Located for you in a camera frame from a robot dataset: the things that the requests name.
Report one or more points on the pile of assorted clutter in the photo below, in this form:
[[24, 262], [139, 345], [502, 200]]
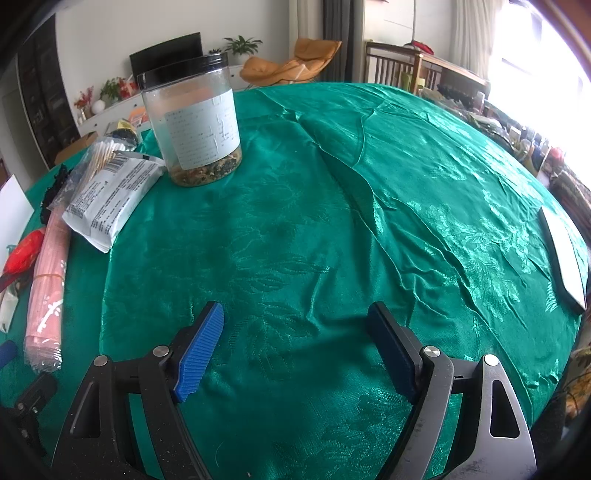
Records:
[[531, 138]]

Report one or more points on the cardboard box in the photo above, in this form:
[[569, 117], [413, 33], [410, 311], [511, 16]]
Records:
[[76, 147]]

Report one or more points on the pink paper bundle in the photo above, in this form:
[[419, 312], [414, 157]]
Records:
[[46, 286]]

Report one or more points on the clear jar with black lid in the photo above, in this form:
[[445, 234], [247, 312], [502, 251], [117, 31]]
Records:
[[194, 92]]

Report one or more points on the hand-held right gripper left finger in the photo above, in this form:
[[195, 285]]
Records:
[[198, 355]]

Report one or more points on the red packet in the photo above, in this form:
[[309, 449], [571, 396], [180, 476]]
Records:
[[23, 254]]

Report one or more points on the white flat phone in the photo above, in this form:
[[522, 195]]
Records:
[[563, 258]]

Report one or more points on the black display cabinet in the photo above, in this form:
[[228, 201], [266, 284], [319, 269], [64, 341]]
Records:
[[46, 101]]

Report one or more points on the red flower vase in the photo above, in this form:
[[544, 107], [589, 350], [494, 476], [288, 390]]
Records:
[[84, 101]]

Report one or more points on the beige paper packet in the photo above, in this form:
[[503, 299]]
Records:
[[8, 309]]

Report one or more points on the black hair clip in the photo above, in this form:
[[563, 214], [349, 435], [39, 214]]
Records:
[[57, 177]]

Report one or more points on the red leafed potted plant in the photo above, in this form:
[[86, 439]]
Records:
[[117, 90]]

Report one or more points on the green potted plant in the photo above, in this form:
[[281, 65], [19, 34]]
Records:
[[242, 46]]

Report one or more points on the dark yellow snack packet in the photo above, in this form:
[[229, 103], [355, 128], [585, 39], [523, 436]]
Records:
[[124, 134]]

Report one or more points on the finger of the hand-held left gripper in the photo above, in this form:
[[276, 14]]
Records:
[[7, 353], [32, 406]]

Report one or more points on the black television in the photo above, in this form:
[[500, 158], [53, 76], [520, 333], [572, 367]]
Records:
[[166, 53]]

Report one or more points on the bag of wooden cotton swabs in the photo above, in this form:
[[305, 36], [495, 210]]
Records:
[[99, 154]]

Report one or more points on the grey curtain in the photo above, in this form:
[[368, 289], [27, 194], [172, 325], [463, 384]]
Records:
[[337, 37]]

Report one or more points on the wooden slatted bench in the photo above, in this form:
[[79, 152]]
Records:
[[392, 62]]

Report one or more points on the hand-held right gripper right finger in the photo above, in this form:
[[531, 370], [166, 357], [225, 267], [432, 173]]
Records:
[[392, 355]]

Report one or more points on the small potted plant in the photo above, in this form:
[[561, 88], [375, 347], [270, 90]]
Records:
[[214, 51]]

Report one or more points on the white printed packet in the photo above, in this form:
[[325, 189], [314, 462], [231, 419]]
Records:
[[111, 198]]

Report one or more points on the white paper sheet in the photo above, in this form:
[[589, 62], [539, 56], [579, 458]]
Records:
[[11, 207]]

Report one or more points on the green satin tablecloth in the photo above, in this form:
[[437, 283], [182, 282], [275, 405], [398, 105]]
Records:
[[300, 207]]

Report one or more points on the orange lounge chair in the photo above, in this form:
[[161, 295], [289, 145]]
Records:
[[277, 69]]

